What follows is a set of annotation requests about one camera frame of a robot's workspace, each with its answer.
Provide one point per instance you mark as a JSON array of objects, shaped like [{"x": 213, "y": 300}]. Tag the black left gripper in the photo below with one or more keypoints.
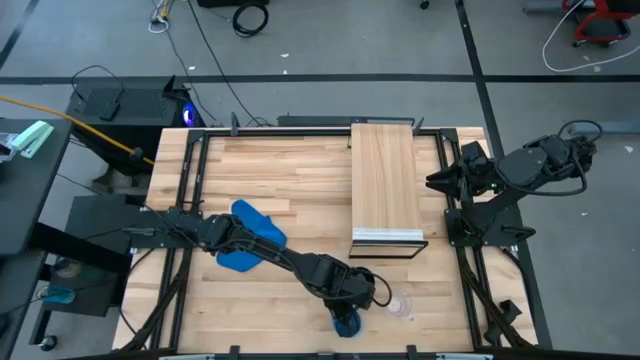
[{"x": 350, "y": 299}]

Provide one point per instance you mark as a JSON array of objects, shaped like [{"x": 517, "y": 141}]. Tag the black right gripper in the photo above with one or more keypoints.
[{"x": 475, "y": 172}]

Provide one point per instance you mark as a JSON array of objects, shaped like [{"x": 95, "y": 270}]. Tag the blue cup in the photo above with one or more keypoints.
[{"x": 350, "y": 330}]

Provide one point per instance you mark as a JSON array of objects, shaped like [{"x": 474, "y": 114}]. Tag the clear plastic cup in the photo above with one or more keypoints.
[{"x": 400, "y": 304}]

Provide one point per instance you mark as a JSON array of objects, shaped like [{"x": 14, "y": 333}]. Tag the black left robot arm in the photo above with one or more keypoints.
[{"x": 300, "y": 264}]

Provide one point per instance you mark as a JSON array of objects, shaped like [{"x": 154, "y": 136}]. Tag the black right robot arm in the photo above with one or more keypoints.
[{"x": 520, "y": 167}]

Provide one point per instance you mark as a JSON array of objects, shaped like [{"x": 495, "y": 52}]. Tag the blue cloth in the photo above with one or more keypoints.
[{"x": 252, "y": 220}]

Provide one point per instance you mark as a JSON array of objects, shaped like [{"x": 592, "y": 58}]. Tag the black caster wheel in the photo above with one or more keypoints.
[{"x": 424, "y": 4}]

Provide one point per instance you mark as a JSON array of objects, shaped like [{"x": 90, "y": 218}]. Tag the red cart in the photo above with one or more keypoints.
[{"x": 597, "y": 25}]

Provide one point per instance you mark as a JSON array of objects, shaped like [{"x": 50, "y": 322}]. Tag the black low stand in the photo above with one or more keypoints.
[{"x": 90, "y": 260}]

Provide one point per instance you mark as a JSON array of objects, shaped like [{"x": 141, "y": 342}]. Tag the black computer tower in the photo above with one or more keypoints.
[{"x": 140, "y": 117}]

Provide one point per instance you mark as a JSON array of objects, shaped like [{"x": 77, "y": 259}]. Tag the black power adapter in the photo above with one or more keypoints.
[{"x": 109, "y": 112}]

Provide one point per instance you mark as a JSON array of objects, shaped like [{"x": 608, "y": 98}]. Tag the black side desk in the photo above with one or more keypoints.
[{"x": 25, "y": 200}]

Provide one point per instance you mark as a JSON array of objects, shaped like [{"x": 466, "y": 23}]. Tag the mint green stapler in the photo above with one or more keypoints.
[{"x": 32, "y": 139}]

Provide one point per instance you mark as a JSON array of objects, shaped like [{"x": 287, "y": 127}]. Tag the wooden shelf with black frame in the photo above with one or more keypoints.
[{"x": 385, "y": 180}]

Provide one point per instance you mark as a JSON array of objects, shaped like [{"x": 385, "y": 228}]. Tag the black metal rig frame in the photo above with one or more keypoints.
[{"x": 197, "y": 165}]

